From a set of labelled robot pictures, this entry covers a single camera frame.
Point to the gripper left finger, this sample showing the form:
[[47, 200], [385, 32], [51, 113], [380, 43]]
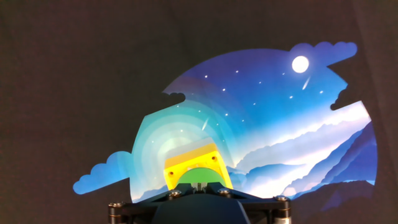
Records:
[[149, 200]]

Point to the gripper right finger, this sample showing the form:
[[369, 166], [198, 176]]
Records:
[[252, 200]]

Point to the yellow box green push button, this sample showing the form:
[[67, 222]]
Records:
[[192, 158]]

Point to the black t-shirt with sky print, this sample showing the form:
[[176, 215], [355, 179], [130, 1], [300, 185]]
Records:
[[62, 62]]

